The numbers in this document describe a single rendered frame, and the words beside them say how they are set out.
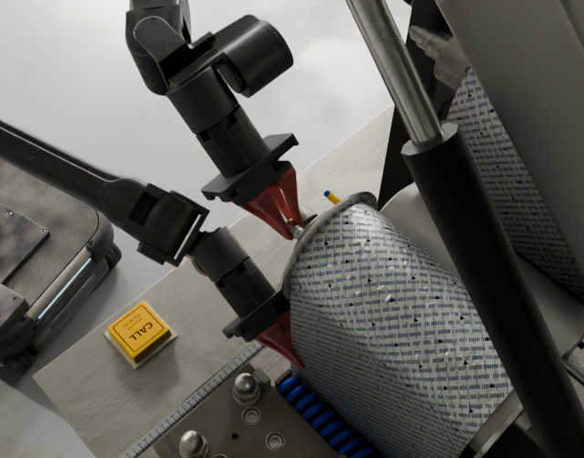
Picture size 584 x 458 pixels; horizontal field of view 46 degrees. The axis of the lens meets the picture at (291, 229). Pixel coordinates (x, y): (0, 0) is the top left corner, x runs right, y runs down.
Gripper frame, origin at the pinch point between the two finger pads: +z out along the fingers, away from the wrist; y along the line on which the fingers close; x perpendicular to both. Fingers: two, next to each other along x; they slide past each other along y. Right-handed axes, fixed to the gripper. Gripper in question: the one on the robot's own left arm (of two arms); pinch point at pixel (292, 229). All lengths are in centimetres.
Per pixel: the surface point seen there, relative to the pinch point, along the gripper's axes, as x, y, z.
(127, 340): -35.7, 18.9, 10.1
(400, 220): 2.4, -10.8, 7.2
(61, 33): -230, -50, -39
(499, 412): 23.3, 2.1, 16.7
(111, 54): -213, -57, -22
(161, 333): -33.9, 14.6, 12.3
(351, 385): 2.9, 5.7, 17.9
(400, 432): 8.5, 5.9, 22.8
